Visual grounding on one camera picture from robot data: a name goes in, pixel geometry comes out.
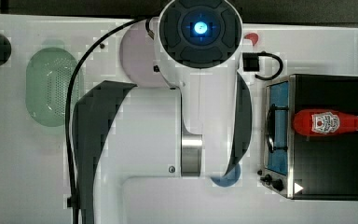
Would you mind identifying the green perforated colander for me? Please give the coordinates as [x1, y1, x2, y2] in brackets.
[25, 43, 77, 127]

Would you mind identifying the black steel toaster oven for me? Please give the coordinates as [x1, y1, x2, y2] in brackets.
[258, 74, 358, 201]

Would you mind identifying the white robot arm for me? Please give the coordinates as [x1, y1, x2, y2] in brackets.
[71, 0, 252, 224]

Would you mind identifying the blue bowl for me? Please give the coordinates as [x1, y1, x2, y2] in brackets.
[211, 164, 241, 188]

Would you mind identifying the small red tomato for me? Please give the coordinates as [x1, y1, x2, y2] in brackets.
[244, 33, 259, 46]

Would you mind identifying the red ketchup bottle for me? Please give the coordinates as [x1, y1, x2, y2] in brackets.
[292, 109, 358, 136]

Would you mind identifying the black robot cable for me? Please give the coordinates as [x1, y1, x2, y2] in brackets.
[64, 17, 155, 224]

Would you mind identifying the lilac round plate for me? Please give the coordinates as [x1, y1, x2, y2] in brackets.
[119, 21, 169, 88]

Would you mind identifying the black camera box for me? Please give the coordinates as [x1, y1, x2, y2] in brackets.
[242, 52, 260, 72]

